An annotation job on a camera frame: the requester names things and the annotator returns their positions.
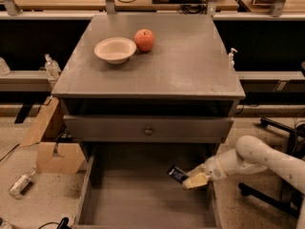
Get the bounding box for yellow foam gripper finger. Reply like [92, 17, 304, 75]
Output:
[189, 163, 205, 177]
[182, 173, 210, 189]

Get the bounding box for dark blue rxbar wrapper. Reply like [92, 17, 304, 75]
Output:
[167, 166, 189, 183]

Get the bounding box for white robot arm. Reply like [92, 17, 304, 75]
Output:
[182, 135, 305, 194]

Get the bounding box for brass drawer knob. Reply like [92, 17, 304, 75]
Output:
[144, 127, 153, 135]

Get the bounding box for open grey middle drawer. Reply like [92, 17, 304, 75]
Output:
[72, 143, 221, 229]

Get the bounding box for grey drawer cabinet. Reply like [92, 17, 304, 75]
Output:
[52, 13, 245, 156]

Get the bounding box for grey top drawer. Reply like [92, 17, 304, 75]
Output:
[64, 115, 234, 143]

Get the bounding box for black chair base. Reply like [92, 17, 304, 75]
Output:
[237, 116, 305, 218]

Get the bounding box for white pump bottle right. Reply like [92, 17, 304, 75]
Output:
[228, 48, 238, 68]

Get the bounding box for brown cardboard box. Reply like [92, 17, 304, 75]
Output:
[20, 96, 88, 174]

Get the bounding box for red apple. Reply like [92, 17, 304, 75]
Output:
[134, 29, 154, 52]

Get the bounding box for white paper bowl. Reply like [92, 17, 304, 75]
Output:
[94, 37, 136, 65]

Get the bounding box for clear sanitizer bottle left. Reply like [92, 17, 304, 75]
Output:
[45, 54, 61, 77]

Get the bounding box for clear bottle on floor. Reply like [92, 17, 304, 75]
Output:
[9, 167, 36, 199]

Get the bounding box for wooden workbench with rail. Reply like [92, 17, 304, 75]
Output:
[1, 0, 305, 21]

